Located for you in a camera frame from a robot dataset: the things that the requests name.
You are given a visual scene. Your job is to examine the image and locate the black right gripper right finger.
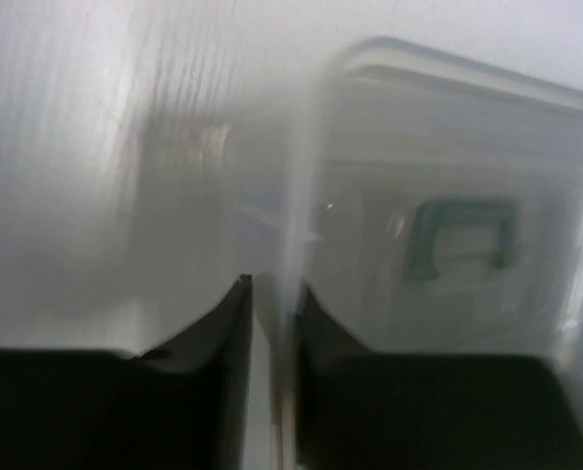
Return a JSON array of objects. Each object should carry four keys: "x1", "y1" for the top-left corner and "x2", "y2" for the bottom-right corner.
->
[{"x1": 295, "y1": 292, "x2": 583, "y2": 469}]

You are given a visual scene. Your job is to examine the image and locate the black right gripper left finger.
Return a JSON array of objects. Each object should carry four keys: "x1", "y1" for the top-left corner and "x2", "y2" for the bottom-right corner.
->
[{"x1": 0, "y1": 274, "x2": 253, "y2": 469}]

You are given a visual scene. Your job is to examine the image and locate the green toolbox with clear lid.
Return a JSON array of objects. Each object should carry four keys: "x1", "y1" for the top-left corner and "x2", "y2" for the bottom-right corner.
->
[{"x1": 251, "y1": 36, "x2": 583, "y2": 470}]

